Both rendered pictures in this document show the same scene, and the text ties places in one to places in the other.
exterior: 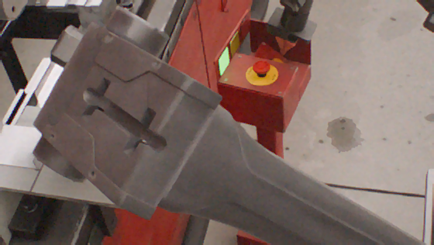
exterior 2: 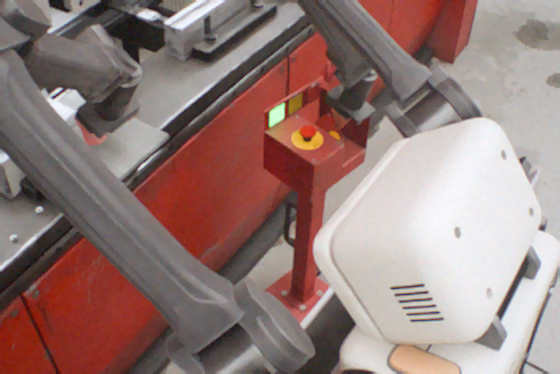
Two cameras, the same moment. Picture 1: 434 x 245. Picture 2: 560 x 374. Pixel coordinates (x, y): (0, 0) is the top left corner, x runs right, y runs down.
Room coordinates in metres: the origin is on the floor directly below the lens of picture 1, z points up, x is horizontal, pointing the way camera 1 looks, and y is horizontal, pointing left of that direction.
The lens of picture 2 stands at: (-0.11, -0.30, 1.79)
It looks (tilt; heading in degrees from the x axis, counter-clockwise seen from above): 46 degrees down; 13
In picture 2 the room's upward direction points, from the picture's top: 2 degrees clockwise
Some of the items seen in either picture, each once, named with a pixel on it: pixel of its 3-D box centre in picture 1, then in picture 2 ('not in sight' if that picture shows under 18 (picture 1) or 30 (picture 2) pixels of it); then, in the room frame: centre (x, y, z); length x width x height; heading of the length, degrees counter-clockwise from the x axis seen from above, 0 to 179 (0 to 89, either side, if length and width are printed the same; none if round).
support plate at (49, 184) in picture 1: (74, 153); (86, 137); (0.69, 0.24, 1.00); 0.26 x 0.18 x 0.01; 71
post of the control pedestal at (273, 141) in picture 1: (271, 167); (307, 237); (1.08, -0.13, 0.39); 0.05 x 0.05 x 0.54; 60
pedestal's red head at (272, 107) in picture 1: (266, 70); (316, 137); (1.08, -0.13, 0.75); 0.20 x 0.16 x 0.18; 150
